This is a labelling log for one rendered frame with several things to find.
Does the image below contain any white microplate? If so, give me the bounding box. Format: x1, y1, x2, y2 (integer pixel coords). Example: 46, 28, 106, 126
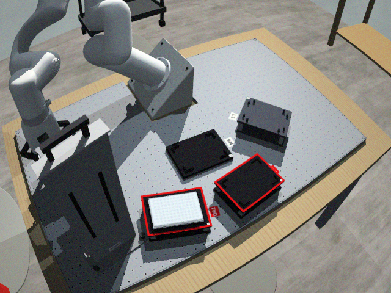
148, 192, 204, 229

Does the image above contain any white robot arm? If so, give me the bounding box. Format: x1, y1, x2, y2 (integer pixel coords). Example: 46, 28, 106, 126
9, 0, 171, 127

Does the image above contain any black rectangular nest with red border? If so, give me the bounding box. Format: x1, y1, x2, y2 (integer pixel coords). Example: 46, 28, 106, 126
141, 187, 212, 242
213, 153, 285, 219

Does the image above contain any dark grey rectangular nest with corner posts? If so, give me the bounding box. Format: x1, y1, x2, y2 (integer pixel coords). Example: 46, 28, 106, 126
235, 97, 292, 147

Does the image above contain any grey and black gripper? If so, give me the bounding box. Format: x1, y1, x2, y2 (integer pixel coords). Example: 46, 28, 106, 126
20, 108, 70, 161

